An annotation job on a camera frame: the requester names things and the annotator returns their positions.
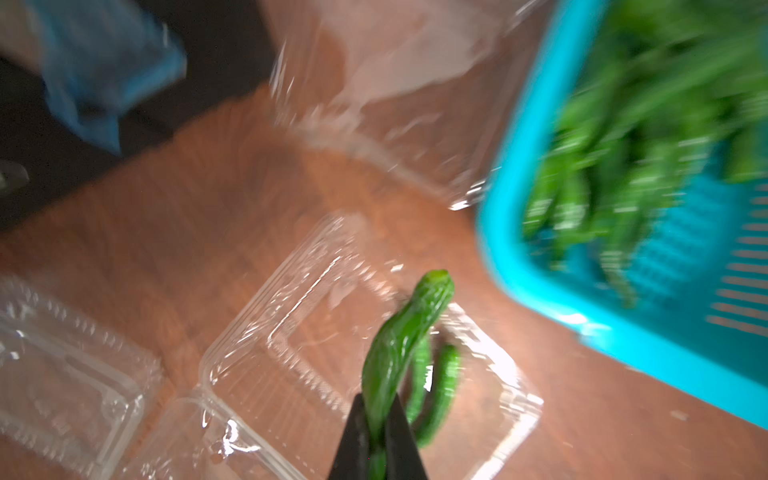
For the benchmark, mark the black plastic toolbox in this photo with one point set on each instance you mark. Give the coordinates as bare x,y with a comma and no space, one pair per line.
87,84

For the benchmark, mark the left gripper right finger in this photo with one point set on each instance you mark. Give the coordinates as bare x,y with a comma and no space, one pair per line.
403,460

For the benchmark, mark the clear clamshell container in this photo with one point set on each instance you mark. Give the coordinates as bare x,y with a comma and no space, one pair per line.
423,90
72,391
276,386

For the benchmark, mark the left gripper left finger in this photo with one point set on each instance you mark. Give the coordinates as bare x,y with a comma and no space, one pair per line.
353,452

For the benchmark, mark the green peppers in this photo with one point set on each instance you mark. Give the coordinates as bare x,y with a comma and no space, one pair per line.
664,83

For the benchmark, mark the teal plastic basket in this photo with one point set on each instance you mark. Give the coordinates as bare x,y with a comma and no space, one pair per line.
700,320

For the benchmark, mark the clear clamshell front container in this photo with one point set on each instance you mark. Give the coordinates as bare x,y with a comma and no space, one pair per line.
276,386

